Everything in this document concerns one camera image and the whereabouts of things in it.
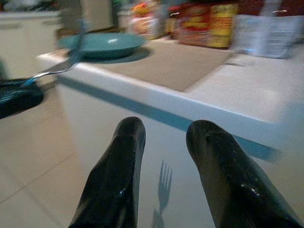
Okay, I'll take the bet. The silver metal fork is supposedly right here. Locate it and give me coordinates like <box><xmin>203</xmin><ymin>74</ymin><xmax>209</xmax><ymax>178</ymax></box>
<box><xmin>25</xmin><ymin>20</ymin><xmax>90</xmax><ymax>86</ymax></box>

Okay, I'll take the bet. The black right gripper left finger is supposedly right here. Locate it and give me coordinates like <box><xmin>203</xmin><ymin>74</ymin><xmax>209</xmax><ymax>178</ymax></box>
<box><xmin>68</xmin><ymin>116</ymin><xmax>146</xmax><ymax>228</ymax></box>

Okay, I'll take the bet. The white table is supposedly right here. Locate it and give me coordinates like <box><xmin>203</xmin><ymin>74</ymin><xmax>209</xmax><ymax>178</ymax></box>
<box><xmin>35</xmin><ymin>35</ymin><xmax>304</xmax><ymax>228</ymax></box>

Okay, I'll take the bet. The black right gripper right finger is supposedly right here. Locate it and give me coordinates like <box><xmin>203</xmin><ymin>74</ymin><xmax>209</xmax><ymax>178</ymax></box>
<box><xmin>185</xmin><ymin>119</ymin><xmax>303</xmax><ymax>228</ymax></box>

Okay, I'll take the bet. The beige placemat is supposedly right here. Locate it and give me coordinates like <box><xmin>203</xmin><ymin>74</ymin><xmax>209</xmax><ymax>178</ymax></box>
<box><xmin>79</xmin><ymin>38</ymin><xmax>236</xmax><ymax>93</ymax></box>

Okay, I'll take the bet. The red and yellow box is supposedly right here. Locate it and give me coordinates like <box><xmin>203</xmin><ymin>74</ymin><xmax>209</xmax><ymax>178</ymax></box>
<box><xmin>177</xmin><ymin>2</ymin><xmax>239</xmax><ymax>50</ymax></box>

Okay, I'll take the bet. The colourful snack bag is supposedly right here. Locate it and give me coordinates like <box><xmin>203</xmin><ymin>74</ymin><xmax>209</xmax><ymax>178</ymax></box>
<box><xmin>129</xmin><ymin>1</ymin><xmax>164</xmax><ymax>40</ymax></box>

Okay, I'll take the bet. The teal plate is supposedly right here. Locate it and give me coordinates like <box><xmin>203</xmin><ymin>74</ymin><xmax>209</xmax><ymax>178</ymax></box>
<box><xmin>57</xmin><ymin>32</ymin><xmax>146</xmax><ymax>59</ymax></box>

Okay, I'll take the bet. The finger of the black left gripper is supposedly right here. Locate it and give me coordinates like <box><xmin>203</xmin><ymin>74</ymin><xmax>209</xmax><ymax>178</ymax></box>
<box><xmin>0</xmin><ymin>78</ymin><xmax>45</xmax><ymax>119</ymax></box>

